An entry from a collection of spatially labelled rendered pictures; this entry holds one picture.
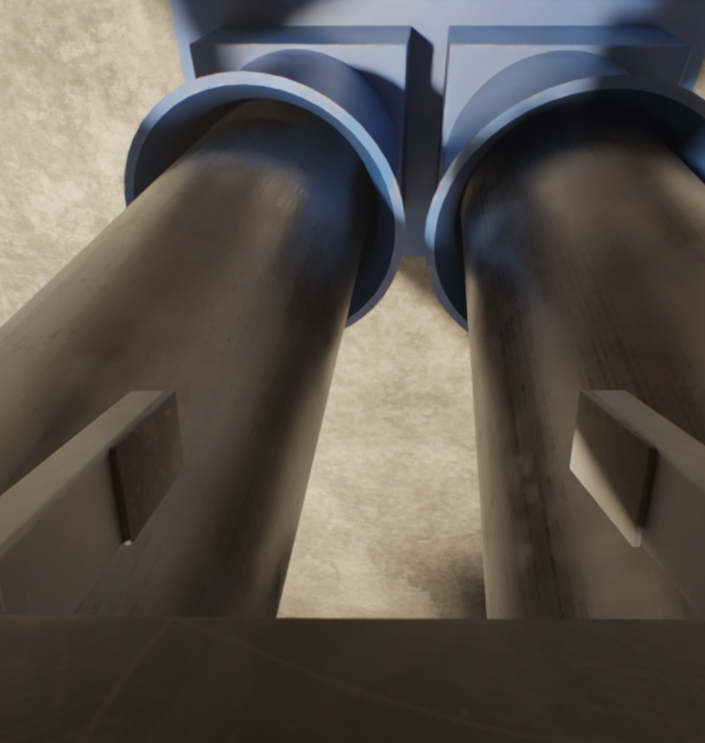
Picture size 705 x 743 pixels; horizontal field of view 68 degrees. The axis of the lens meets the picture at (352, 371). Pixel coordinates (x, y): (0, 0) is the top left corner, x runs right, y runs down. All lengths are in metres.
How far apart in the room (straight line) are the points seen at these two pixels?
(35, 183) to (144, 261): 0.86
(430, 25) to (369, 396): 0.73
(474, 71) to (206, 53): 0.33
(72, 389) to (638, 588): 0.23
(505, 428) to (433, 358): 0.84
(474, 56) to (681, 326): 0.52
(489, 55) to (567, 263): 0.43
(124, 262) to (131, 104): 0.70
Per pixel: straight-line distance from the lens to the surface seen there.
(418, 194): 0.93
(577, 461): 0.17
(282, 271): 0.36
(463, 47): 0.74
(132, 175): 0.62
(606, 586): 0.22
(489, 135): 0.53
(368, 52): 0.74
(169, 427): 0.16
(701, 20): 0.94
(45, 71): 1.08
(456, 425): 1.27
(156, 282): 0.32
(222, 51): 0.78
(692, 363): 0.27
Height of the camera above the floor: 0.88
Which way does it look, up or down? 48 degrees down
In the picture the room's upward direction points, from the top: 169 degrees counter-clockwise
